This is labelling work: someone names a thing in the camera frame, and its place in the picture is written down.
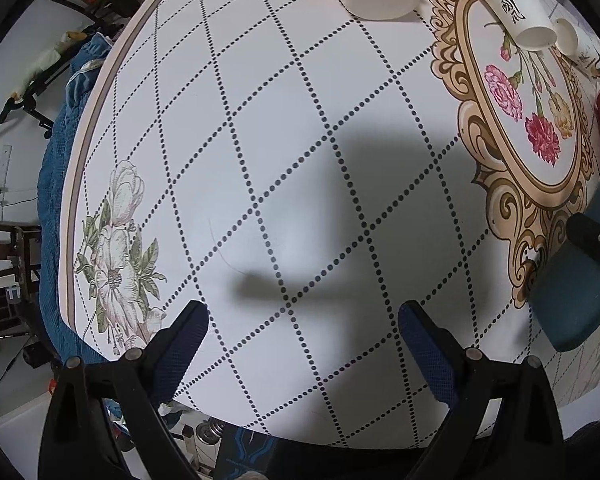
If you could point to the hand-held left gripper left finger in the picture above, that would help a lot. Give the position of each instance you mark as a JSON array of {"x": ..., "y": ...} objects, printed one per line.
[{"x": 184, "y": 337}]

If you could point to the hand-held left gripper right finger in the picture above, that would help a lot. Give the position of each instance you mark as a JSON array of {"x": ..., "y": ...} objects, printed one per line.
[{"x": 426, "y": 345}]

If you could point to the white paper cup black print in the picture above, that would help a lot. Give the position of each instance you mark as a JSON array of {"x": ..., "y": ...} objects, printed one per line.
[{"x": 510, "y": 0}]

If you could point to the blue printed box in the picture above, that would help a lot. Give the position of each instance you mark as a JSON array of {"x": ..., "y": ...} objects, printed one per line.
[{"x": 250, "y": 455}]

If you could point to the dark wooden furniture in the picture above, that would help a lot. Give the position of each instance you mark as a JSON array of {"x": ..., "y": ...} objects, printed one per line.
[{"x": 5, "y": 280}]

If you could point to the blue quilted cloth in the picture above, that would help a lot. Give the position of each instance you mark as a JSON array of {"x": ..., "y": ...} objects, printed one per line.
[{"x": 55, "y": 200}]

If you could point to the floral printed table cover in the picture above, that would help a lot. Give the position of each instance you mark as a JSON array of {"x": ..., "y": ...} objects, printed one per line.
[{"x": 290, "y": 135}]

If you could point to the transparent ruler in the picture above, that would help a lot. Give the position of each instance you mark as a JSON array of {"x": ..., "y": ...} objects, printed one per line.
[{"x": 2, "y": 180}]

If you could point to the black stand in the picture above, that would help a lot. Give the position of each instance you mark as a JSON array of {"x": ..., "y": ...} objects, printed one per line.
[{"x": 27, "y": 112}]

